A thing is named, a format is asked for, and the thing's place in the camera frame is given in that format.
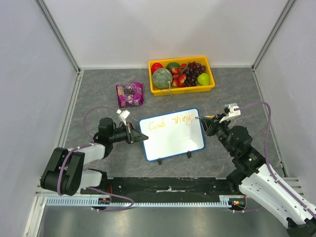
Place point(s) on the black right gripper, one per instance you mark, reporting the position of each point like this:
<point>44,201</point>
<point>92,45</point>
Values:
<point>209,125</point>

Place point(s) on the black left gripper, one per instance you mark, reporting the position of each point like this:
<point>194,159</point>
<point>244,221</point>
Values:
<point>133,135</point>

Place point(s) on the white marker with yellow cap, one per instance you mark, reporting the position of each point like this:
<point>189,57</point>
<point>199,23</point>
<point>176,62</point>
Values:
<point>204,117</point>

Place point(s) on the blue framed whiteboard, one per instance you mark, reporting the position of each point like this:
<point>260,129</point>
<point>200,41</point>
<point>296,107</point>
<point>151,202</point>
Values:
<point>172,134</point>

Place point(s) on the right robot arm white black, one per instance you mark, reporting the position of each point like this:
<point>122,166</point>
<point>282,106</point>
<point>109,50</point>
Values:
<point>256,179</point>

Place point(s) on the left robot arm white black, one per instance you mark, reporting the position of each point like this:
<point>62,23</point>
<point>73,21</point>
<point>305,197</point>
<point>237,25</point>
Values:
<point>64,172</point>

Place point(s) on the purple snack bag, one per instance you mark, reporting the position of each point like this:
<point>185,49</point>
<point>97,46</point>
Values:
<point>130,94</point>

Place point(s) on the green pear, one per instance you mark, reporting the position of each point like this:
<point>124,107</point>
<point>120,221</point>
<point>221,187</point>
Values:
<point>203,79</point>

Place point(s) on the red cherry cluster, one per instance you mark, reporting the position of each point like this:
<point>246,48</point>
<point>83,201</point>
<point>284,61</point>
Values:
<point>179,76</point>

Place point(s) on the purple grape bunch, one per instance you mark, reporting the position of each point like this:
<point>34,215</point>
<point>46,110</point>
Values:
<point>192,71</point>

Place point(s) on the yellow plastic fruit bin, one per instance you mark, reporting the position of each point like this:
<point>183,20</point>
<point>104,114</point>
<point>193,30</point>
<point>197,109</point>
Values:
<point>182,90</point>

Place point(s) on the green netted melon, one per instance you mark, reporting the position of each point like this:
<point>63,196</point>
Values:
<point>162,78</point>

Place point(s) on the dark green round fruit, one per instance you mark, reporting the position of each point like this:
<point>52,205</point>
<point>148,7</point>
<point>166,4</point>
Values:
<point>172,65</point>

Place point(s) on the red apple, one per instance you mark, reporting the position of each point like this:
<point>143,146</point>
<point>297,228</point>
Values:
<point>156,66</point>

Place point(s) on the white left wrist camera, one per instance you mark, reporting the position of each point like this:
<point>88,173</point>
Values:
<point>122,115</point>

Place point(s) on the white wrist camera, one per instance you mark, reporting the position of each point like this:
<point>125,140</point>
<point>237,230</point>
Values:
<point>231,111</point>
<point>122,115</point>

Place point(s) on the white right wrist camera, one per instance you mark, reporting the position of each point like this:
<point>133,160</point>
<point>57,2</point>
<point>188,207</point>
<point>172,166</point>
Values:
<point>231,111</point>

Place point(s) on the white slotted cable duct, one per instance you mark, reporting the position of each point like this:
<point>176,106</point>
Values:
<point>99,201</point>

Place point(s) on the left aluminium frame post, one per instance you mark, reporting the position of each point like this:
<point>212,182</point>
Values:
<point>57,33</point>

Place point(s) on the aluminium frame post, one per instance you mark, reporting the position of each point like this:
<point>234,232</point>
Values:
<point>273,33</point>
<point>57,33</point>

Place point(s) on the right aluminium frame post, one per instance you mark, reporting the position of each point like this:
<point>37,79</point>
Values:
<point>273,33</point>

